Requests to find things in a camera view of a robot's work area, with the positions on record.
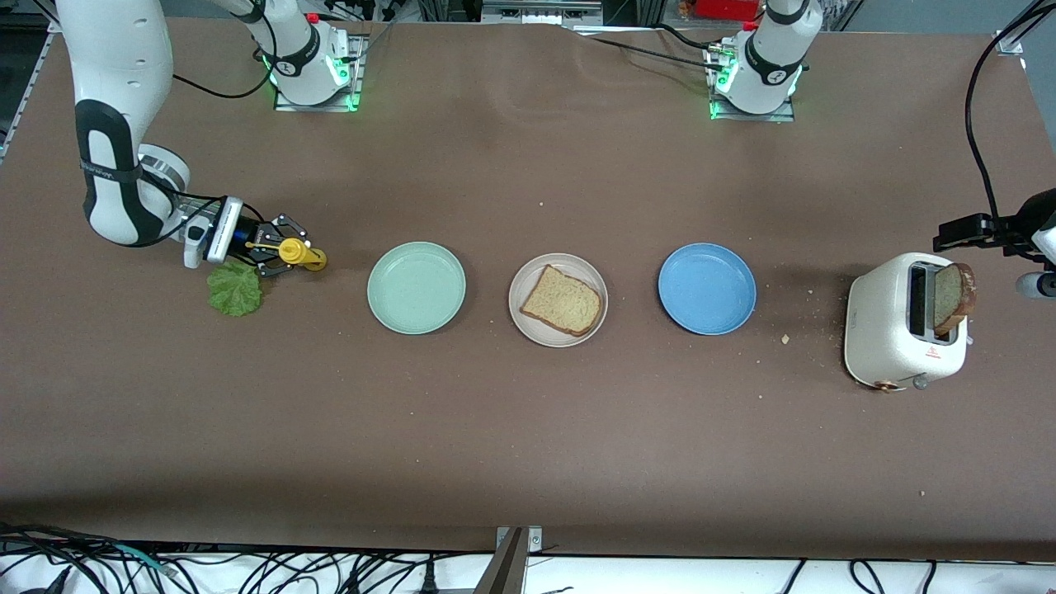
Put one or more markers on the mint green plate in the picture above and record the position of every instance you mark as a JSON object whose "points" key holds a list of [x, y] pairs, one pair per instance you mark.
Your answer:
{"points": [[417, 289]]}

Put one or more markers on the yellow mustard squeeze bottle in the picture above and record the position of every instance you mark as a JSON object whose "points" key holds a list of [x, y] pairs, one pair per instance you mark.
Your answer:
{"points": [[312, 260]]}

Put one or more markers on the aluminium frame corner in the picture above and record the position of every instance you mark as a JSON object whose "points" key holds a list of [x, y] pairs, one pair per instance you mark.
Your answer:
{"points": [[1011, 41]]}

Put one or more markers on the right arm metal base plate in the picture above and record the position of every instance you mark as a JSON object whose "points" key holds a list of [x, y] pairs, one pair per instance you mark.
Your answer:
{"points": [[359, 74]]}

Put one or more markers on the silver equipment panel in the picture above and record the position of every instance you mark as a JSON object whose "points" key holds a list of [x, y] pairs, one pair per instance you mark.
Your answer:
{"points": [[540, 10]]}

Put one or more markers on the green lettuce leaf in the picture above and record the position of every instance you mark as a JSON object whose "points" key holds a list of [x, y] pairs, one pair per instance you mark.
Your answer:
{"points": [[235, 290]]}

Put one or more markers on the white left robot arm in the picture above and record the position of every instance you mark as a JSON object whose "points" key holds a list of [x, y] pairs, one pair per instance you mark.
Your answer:
{"points": [[767, 66]]}

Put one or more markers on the beige plate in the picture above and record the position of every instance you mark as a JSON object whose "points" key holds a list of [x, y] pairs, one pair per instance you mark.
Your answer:
{"points": [[532, 332]]}

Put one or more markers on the white toaster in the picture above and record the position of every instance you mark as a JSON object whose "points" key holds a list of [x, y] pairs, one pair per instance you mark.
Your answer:
{"points": [[874, 330]]}

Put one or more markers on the silver table edge bracket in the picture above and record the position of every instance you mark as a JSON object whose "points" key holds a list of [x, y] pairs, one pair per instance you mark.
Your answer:
{"points": [[535, 540]]}

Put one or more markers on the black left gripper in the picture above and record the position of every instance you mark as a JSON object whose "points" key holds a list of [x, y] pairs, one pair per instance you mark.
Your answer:
{"points": [[1016, 226]]}

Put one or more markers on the aluminium frame rail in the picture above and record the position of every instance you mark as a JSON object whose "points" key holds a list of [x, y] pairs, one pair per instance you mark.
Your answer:
{"points": [[31, 74]]}

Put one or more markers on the grey aluminium strut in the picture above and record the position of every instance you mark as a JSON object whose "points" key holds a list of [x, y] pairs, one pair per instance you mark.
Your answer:
{"points": [[503, 577]]}

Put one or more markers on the toasted bread slice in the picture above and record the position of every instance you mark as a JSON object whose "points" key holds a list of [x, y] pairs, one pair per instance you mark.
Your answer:
{"points": [[561, 301], [949, 297]]}

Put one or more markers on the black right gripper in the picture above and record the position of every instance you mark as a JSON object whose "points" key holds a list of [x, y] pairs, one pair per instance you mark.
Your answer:
{"points": [[246, 236]]}

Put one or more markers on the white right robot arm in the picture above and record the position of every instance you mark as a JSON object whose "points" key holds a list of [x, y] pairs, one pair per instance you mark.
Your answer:
{"points": [[115, 49]]}

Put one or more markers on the red box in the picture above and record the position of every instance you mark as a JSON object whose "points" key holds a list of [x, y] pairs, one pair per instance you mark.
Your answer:
{"points": [[726, 8]]}

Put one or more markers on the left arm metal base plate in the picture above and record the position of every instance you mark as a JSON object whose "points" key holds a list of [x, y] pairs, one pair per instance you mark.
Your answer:
{"points": [[755, 118]]}

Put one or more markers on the blue plate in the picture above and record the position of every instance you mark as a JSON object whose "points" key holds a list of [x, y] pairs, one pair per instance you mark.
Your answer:
{"points": [[707, 289]]}

